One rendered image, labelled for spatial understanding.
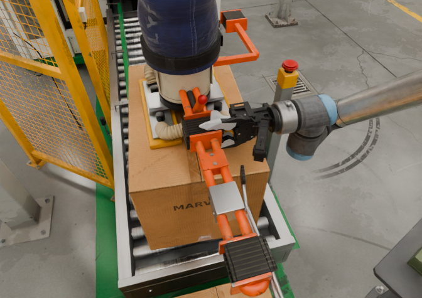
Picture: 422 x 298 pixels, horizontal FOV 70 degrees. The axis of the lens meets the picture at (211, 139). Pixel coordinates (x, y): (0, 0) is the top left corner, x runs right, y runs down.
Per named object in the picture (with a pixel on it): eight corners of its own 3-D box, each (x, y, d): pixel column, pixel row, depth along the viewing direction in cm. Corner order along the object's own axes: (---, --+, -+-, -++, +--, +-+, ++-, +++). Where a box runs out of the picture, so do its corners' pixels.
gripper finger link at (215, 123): (194, 114, 78) (227, 116, 81) (200, 130, 74) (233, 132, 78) (198, 105, 76) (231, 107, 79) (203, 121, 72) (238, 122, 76)
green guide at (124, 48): (110, 12, 265) (108, 2, 259) (122, 11, 267) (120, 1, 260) (119, 146, 162) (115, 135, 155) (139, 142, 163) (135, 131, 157)
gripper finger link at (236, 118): (216, 127, 77) (245, 127, 80) (218, 132, 76) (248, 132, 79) (221, 113, 74) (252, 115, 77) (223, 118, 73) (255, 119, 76)
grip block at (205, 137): (181, 130, 83) (179, 115, 79) (215, 124, 85) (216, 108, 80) (188, 154, 78) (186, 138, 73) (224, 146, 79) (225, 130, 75)
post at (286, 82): (254, 189, 208) (278, 67, 134) (263, 187, 209) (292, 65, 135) (257, 198, 204) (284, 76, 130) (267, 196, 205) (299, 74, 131)
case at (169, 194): (144, 133, 150) (128, 65, 121) (223, 123, 155) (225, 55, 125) (150, 251, 111) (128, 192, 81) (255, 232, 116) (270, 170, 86)
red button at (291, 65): (278, 67, 134) (279, 59, 131) (292, 65, 135) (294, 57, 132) (284, 76, 129) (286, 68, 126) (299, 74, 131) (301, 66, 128)
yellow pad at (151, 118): (139, 83, 113) (136, 72, 109) (165, 79, 115) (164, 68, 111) (150, 150, 91) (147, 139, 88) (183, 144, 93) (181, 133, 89)
